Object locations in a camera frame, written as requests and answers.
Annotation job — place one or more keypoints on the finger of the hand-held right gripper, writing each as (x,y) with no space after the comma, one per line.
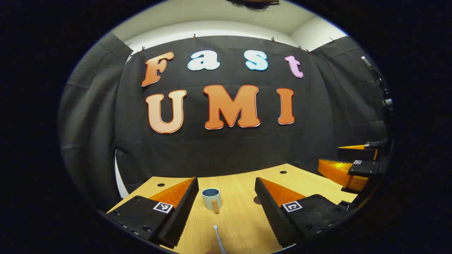
(356,153)
(335,171)

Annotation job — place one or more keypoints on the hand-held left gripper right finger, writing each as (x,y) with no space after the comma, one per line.
(268,211)

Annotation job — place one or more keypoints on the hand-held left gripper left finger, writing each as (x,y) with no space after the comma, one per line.
(183,211)

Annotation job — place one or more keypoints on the dark brown round coaster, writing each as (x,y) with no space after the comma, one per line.
(256,200)

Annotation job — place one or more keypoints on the person's dark hair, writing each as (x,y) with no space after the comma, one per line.
(252,3)

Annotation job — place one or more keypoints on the white toothbrush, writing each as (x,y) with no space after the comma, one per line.
(219,240)

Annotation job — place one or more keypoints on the wooden desktop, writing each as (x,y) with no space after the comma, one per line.
(240,225)

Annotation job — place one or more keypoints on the black metal stand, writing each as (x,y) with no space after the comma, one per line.
(386,102)

